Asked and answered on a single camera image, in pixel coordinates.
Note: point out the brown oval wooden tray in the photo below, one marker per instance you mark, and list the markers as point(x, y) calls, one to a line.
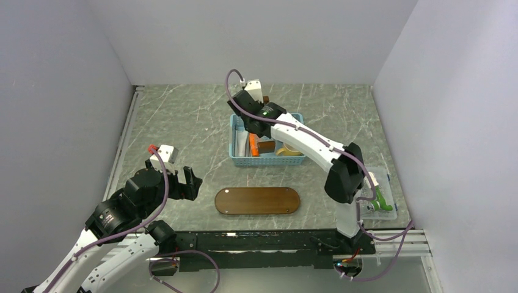
point(257, 201)

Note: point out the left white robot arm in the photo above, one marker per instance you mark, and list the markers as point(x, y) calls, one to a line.
point(122, 231)

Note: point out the yellow ceramic mug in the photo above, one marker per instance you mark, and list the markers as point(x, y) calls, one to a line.
point(287, 150)

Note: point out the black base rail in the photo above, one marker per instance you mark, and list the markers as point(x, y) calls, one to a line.
point(252, 249)

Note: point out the clear holder with brown ends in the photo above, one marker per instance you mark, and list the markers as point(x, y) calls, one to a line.
point(265, 145)

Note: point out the clear plastic container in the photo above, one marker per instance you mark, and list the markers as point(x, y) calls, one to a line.
point(381, 178)

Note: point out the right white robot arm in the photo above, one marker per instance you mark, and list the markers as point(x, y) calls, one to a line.
point(342, 164)

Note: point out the light blue plastic basket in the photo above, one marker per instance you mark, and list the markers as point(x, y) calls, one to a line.
point(267, 159)

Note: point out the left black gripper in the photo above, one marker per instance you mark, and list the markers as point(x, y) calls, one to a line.
point(189, 190)

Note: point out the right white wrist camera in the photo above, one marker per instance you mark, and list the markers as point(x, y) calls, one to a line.
point(253, 88)

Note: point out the orange toothpaste tube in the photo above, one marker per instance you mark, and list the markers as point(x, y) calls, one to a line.
point(253, 145)

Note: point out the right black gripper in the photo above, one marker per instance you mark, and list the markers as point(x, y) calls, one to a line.
point(262, 104)

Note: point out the aluminium frame rail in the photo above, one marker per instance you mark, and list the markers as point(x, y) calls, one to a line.
point(118, 171)

